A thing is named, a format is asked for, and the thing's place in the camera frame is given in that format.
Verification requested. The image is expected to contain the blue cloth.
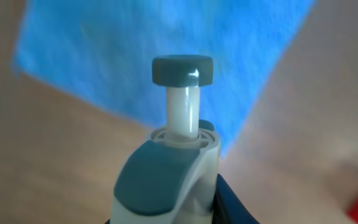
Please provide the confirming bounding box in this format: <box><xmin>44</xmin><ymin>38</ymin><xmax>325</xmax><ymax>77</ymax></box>
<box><xmin>11</xmin><ymin>0</ymin><xmax>318</xmax><ymax>159</ymax></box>

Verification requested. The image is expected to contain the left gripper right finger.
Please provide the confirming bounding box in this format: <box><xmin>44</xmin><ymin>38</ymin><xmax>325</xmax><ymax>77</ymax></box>
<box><xmin>213</xmin><ymin>173</ymin><xmax>260</xmax><ymax>224</ymax></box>

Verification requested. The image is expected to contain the white pipette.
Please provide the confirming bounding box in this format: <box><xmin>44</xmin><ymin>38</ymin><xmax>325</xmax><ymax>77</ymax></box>
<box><xmin>109</xmin><ymin>55</ymin><xmax>221</xmax><ymax>224</ymax></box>

